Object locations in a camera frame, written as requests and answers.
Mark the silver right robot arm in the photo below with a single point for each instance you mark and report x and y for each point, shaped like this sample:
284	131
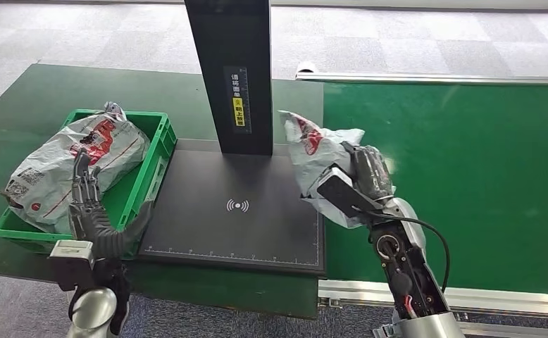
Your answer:
409	270

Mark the yellow column label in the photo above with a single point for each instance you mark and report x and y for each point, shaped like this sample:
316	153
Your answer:
238	112

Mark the black scanner column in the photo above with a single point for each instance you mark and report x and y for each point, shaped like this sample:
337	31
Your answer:
232	56

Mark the black scanner platform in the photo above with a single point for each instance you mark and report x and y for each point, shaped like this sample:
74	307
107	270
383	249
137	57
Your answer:
236	224

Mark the crumpled grey mailer package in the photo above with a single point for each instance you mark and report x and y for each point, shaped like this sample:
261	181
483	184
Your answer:
115	149

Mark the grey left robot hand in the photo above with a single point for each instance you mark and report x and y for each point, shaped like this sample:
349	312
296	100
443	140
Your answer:
94	224

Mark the thin silver conveyor rail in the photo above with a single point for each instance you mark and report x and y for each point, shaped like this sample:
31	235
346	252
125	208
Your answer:
442	78

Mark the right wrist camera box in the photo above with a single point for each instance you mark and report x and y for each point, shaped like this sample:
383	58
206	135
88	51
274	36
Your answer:
346	191

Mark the wide silver conveyor rail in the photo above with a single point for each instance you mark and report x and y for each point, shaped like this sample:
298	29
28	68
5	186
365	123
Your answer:
512	303

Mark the grey red-print mailer package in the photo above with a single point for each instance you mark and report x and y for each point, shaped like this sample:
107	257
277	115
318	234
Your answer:
316	158

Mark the green plastic crate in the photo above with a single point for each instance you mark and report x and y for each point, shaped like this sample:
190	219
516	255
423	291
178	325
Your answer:
134	186

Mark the green conveyor belt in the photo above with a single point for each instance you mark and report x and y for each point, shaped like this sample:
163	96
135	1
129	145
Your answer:
488	186

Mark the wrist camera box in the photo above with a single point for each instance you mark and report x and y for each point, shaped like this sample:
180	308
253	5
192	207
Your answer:
71	263
346	191

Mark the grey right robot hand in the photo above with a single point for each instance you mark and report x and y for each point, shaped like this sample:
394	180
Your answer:
372	172

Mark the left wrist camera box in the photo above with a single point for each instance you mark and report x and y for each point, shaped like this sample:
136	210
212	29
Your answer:
71	263

